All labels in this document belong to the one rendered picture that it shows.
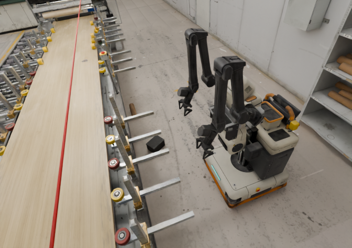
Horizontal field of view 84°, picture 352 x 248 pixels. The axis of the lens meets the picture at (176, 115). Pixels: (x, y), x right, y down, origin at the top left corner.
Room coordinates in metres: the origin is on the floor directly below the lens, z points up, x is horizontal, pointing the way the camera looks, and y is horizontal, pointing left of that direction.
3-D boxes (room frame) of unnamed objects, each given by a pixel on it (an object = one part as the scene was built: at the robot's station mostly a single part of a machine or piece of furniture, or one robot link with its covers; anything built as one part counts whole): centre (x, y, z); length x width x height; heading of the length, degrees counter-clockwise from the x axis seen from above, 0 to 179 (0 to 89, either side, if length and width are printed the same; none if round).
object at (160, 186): (0.67, 0.24, 0.80); 0.43 x 0.03 x 0.04; 104
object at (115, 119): (1.09, 0.44, 0.90); 0.04 x 0.04 x 0.48; 14
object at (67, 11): (4.94, 1.98, 1.05); 1.43 x 0.12 x 0.12; 104
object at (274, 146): (1.17, -0.74, 0.59); 0.55 x 0.34 x 0.83; 14
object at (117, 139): (0.85, 0.38, 0.94); 0.04 x 0.04 x 0.48; 14
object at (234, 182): (1.15, -0.65, 0.16); 0.67 x 0.64 x 0.25; 104
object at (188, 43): (1.24, -0.16, 1.40); 0.11 x 0.06 x 0.43; 14
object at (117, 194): (0.62, 0.43, 0.85); 0.08 x 0.08 x 0.11
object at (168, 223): (0.43, 0.18, 0.81); 0.43 x 0.03 x 0.04; 104
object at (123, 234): (0.38, 0.37, 0.85); 0.08 x 0.08 x 0.11
